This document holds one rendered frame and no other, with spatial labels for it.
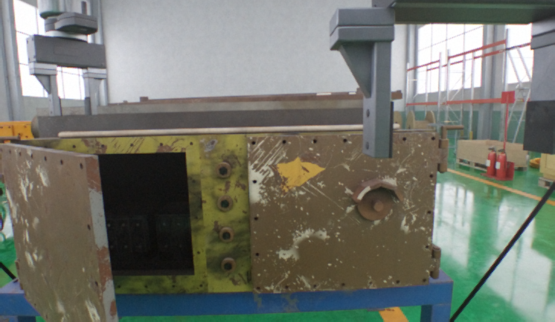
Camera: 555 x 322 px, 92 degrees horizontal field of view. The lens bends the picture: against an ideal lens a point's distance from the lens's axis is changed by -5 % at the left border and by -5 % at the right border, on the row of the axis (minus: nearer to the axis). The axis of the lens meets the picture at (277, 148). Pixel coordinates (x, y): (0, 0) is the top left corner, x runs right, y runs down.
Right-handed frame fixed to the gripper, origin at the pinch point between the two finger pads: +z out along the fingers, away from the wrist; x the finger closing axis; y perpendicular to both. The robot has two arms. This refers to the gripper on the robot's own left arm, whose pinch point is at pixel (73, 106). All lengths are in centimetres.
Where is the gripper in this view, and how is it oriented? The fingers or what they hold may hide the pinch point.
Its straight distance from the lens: 72.1
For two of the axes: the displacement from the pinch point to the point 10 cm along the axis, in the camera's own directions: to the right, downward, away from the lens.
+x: -5.4, 1.2, -8.3
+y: -8.4, -0.5, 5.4
